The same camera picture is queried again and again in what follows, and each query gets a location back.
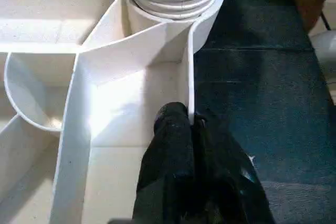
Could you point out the white plastic table top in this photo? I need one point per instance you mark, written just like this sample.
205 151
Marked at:
63 103

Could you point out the black work mat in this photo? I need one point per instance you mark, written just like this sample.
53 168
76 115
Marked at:
262 103

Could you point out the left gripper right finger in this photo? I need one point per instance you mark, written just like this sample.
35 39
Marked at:
226 187

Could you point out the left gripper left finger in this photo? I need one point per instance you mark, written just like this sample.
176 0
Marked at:
168 171

